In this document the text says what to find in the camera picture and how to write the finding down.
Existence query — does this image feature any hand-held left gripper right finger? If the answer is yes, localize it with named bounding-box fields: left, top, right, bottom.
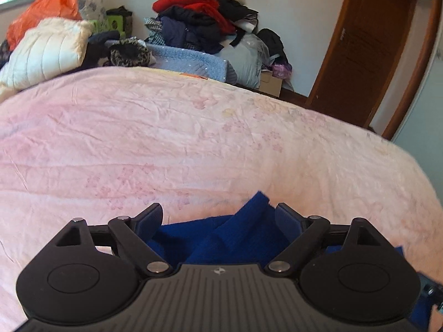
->
left=265, top=203, right=382, bottom=278

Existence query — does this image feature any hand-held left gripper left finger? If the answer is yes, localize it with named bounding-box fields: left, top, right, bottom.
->
left=55, top=203, right=172, bottom=278

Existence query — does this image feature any blue beaded sweater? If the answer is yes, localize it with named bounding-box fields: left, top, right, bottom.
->
left=143, top=191, right=437, bottom=331

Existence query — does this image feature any pile of clothes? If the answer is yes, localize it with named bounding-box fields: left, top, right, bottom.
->
left=143, top=0, right=295, bottom=90

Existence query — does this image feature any pink floral bedspread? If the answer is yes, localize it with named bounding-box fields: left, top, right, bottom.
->
left=0, top=66, right=443, bottom=332

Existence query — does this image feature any cardboard box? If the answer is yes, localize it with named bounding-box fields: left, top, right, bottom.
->
left=258, top=71, right=283, bottom=98

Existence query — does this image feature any purple plastic bag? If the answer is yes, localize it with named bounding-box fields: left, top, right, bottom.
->
left=272, top=63, right=293, bottom=80

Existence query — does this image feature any light blue fleece blanket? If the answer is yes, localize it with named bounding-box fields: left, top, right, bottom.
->
left=105, top=40, right=238, bottom=85

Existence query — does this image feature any leopard print cloth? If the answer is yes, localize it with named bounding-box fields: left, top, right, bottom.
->
left=109, top=38, right=153, bottom=67

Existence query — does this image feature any navy cloth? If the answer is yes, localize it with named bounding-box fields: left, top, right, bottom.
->
left=83, top=31, right=120, bottom=70

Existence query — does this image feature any frosted glass wardrobe door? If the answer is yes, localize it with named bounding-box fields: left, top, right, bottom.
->
left=382, top=0, right=443, bottom=180

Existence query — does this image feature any white quilted pillow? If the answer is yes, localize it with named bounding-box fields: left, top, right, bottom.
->
left=0, top=18, right=95, bottom=102

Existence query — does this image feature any brown wooden door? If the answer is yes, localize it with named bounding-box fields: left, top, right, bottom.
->
left=306, top=0, right=434, bottom=129

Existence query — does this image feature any green box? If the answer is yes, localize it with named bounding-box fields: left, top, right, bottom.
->
left=105, top=6, right=134, bottom=37

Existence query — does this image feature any dark patterned cloth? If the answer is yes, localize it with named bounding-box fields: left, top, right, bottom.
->
left=0, top=40, right=12, bottom=70

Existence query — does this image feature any floral pillow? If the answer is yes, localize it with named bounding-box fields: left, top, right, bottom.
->
left=74, top=0, right=106, bottom=25

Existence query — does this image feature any orange plastic bag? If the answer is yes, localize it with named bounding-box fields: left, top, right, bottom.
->
left=6, top=0, right=83, bottom=52

